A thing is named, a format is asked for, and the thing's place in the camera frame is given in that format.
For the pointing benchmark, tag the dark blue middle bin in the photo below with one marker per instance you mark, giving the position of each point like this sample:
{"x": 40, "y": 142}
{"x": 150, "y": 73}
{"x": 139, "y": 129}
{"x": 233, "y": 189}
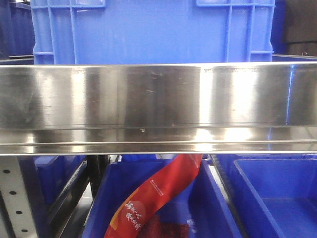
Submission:
{"x": 200, "y": 211}

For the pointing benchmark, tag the dark blue bin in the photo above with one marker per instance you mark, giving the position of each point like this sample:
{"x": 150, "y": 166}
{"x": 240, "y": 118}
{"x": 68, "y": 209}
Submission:
{"x": 274, "y": 196}
{"x": 54, "y": 172}
{"x": 200, "y": 211}

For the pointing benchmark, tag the dark blue left bin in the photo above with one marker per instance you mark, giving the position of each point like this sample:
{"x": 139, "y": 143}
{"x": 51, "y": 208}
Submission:
{"x": 54, "y": 172}

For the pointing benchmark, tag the dark blue right bin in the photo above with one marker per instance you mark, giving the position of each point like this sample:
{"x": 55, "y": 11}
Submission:
{"x": 274, "y": 196}

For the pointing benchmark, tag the red snack package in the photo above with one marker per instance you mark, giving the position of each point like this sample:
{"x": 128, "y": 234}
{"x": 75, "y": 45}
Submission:
{"x": 156, "y": 191}

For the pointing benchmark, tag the large light blue crate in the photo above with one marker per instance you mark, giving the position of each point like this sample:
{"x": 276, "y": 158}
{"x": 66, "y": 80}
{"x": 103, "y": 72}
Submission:
{"x": 151, "y": 31}

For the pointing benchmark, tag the white perforated shelf upright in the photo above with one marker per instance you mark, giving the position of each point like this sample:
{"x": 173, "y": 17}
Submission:
{"x": 16, "y": 199}

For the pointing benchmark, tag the stainless steel shelf rail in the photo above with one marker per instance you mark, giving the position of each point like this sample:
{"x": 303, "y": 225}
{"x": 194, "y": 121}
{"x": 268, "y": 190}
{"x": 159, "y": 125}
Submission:
{"x": 255, "y": 107}

